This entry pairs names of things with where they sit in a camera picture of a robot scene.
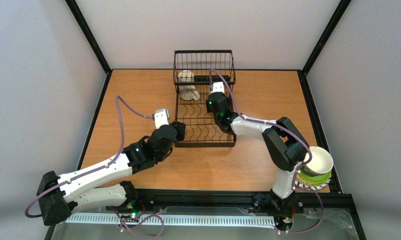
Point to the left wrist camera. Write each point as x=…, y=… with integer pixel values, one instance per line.
x=161, y=117

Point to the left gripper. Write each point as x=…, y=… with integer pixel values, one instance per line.
x=179, y=129

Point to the black enclosure frame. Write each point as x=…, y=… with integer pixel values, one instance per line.
x=303, y=81

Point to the white slotted cable duct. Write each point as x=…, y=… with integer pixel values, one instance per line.
x=181, y=220

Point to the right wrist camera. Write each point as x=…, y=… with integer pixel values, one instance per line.
x=217, y=87

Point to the black wire dish rack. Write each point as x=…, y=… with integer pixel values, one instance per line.
x=201, y=130

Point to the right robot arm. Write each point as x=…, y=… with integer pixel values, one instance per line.
x=286, y=146

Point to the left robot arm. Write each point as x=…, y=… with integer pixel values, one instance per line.
x=60, y=196

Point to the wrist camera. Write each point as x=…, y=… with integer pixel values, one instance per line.
x=217, y=87
x=161, y=117

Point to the white bowl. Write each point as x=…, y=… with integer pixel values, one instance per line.
x=321, y=162

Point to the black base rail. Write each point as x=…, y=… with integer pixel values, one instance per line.
x=260, y=201

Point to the white floral mug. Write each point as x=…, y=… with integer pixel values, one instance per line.
x=187, y=92

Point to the green striped plate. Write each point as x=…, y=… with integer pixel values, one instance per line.
x=315, y=182

